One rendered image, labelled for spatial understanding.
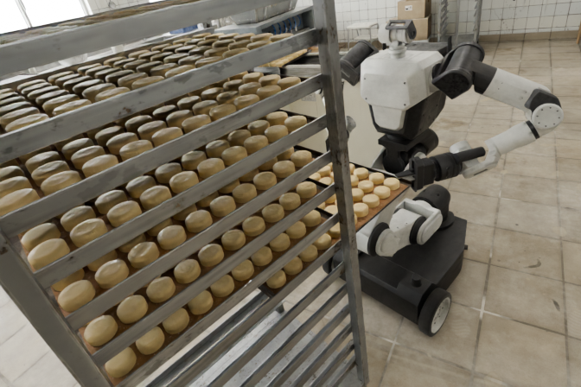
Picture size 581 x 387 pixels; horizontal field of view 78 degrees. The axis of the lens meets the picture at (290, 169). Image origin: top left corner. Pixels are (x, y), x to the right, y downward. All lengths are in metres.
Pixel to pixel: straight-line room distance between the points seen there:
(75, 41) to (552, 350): 1.81
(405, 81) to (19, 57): 1.07
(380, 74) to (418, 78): 0.13
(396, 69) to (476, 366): 1.17
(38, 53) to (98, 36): 0.07
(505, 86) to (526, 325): 1.04
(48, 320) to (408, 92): 1.13
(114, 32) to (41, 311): 0.37
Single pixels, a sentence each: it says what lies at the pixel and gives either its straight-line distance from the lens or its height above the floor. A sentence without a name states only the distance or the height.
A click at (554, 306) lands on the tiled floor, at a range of 2.02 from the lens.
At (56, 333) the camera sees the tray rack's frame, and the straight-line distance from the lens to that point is 0.62.
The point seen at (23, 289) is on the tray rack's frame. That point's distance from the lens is 0.57.
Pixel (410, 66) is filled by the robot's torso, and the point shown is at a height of 1.09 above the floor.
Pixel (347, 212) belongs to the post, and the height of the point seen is 0.90.
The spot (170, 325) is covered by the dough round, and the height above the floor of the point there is 0.88.
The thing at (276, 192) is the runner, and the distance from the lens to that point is 0.75.
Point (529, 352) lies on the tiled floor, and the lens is 1.83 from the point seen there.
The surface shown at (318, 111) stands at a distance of 2.34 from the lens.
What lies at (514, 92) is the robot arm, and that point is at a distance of 1.31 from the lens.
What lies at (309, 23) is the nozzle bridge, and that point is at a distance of 2.76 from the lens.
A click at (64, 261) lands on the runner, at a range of 0.60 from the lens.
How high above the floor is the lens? 1.45
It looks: 29 degrees down
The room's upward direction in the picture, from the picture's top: 11 degrees counter-clockwise
